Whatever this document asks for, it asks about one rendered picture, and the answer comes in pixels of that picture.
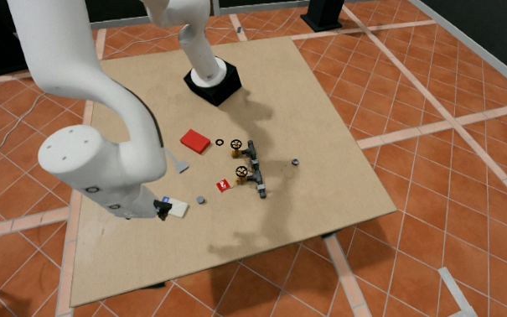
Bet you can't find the red flat block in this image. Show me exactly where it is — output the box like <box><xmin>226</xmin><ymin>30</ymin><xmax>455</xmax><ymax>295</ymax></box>
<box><xmin>180</xmin><ymin>129</ymin><xmax>210</xmax><ymax>154</ymax></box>

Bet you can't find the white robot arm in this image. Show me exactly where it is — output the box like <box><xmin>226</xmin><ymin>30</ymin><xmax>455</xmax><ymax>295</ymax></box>
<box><xmin>8</xmin><ymin>0</ymin><xmax>226</xmax><ymax>210</ymax></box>

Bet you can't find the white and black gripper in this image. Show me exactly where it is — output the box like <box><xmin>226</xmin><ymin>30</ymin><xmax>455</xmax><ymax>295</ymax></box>
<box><xmin>105</xmin><ymin>184</ymin><xmax>173</xmax><ymax>221</ymax></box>

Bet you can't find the red tag with gold chain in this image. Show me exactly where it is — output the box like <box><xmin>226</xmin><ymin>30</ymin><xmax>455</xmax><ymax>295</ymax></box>
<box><xmin>216</xmin><ymin>179</ymin><xmax>231</xmax><ymax>192</ymax></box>

